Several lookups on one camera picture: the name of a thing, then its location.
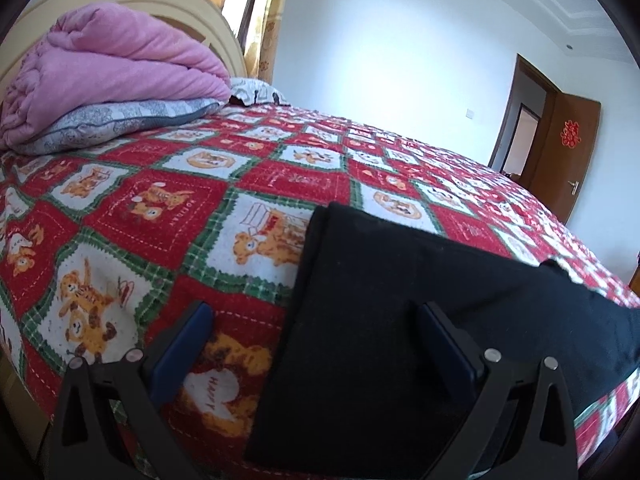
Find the black pants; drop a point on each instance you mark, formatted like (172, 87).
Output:
(375, 310)

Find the red paper door decoration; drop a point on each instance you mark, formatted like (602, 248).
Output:
(569, 133)

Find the cream wooden bed headboard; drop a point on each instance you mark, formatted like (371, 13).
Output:
(200, 15)

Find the narrow yellow curtain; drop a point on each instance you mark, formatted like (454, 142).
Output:
(267, 25)

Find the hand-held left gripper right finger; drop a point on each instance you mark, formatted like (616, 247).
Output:
(450, 350)

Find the brown door frame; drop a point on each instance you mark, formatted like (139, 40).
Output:
(500, 132)

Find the grey patterned pillow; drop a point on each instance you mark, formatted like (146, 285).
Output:
(110, 120)

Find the red checked cartoon bedspread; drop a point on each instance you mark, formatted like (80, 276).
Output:
(150, 200)

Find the pink folded blanket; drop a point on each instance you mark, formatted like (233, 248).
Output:
(110, 60)

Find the window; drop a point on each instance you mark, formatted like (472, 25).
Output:
(252, 5)

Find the wooden cabinet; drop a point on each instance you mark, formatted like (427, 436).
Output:
(636, 280)

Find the white pillow with dark print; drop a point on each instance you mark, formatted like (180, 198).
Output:
(255, 89)

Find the brown wooden door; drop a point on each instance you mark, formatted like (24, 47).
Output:
(560, 170)

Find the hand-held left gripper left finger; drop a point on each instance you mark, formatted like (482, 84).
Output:
(182, 355)

